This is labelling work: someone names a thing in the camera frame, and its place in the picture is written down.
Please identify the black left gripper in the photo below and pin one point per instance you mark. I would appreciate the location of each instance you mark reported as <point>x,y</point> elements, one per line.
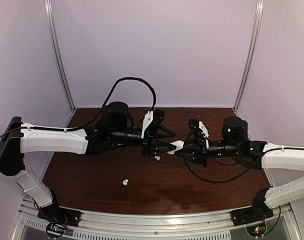
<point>151,133</point>

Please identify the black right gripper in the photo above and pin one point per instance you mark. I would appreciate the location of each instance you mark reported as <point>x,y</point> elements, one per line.
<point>198,150</point>

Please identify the white oval charging case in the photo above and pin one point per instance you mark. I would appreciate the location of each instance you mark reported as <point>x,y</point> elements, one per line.
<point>175,146</point>

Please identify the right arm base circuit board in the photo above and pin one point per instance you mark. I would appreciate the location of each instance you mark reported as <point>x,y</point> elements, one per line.
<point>256,230</point>

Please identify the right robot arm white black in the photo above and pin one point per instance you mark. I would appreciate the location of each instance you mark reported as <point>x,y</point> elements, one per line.
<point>251,154</point>

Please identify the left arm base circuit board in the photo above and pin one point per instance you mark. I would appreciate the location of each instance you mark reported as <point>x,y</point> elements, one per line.
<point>54,230</point>

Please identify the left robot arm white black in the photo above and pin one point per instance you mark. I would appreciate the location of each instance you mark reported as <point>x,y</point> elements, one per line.
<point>114,129</point>

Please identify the white clip-on earbud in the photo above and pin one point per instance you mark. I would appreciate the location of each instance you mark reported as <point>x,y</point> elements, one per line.
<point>125,182</point>

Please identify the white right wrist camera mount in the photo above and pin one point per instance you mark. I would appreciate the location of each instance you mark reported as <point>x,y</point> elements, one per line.
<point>198,129</point>

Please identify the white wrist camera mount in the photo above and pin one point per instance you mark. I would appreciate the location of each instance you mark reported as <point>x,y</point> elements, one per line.
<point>151,122</point>
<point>198,129</point>

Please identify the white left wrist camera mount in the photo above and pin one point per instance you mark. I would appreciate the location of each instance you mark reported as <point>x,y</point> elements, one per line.
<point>151,122</point>

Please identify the aluminium front frame rail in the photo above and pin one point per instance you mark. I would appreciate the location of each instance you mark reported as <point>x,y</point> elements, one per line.
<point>213,225</point>

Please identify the aluminium corner post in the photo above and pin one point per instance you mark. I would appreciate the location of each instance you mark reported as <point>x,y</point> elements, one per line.
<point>256,29</point>
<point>57,54</point>

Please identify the left aluminium corner post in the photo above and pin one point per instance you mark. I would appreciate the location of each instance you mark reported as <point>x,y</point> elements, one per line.
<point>57,54</point>

